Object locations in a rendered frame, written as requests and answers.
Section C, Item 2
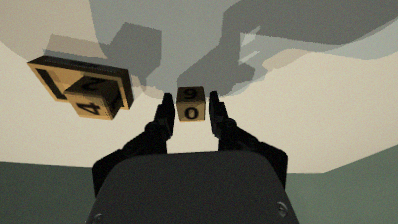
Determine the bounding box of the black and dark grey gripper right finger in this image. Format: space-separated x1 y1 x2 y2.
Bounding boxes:
209 91 288 190

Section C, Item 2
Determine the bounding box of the dark brown calendar tray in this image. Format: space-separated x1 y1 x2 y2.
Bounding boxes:
27 55 134 110

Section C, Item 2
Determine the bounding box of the wooden number cube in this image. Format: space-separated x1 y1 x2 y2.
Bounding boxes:
63 76 123 120
176 86 206 122

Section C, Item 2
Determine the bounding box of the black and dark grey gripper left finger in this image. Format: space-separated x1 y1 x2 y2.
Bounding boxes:
92 93 175 199

